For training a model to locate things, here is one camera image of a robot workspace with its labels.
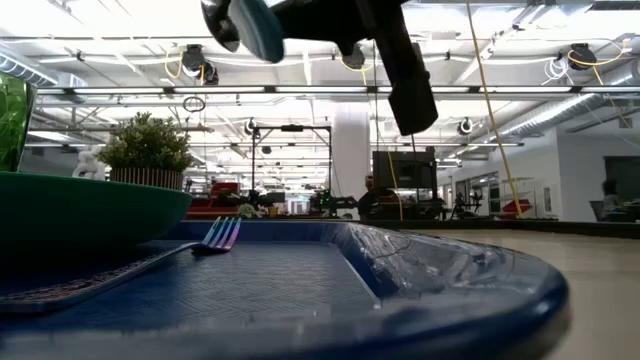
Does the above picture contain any white column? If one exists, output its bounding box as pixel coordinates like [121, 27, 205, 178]
[332, 102, 374, 219]

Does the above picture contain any black display screen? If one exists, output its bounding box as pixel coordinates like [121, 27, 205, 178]
[372, 149, 439, 191]

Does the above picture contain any black hanging cable ring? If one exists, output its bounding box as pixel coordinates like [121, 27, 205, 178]
[182, 94, 206, 114]

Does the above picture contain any metal spoon with teal handle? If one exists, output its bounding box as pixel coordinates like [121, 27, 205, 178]
[200, 0, 286, 65]

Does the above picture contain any long ceiling light strip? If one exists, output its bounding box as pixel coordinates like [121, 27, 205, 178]
[37, 85, 640, 96]

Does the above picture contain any green plastic plate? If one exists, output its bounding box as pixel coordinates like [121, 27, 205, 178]
[0, 169, 194, 251]

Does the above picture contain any red cabinet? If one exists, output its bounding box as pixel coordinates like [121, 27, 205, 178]
[187, 182, 241, 221]

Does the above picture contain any silver ventilation duct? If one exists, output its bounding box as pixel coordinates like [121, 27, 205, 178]
[499, 64, 640, 141]
[0, 49, 61, 89]

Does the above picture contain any iridescent fork with teal handle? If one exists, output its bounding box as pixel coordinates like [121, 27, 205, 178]
[0, 215, 243, 315]

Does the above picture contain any white figurine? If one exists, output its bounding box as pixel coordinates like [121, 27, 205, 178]
[72, 144, 109, 181]

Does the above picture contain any black rig frame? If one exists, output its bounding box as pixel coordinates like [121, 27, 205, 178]
[249, 124, 334, 201]

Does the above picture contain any small potted green plant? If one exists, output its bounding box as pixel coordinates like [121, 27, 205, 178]
[97, 112, 194, 191]

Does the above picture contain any red slanted object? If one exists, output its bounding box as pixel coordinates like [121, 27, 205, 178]
[499, 198, 534, 219]

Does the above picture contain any yellow hanging cable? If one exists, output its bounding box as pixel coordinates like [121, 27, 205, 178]
[464, 0, 524, 219]

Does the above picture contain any person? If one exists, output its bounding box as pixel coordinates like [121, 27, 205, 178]
[357, 172, 401, 221]
[599, 177, 622, 221]

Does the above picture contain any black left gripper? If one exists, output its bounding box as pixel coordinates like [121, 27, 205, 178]
[272, 0, 440, 137]

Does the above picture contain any blue plastic tray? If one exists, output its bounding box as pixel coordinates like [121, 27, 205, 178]
[0, 219, 571, 360]

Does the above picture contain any green transparent cup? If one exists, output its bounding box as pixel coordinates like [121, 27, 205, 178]
[0, 69, 39, 174]

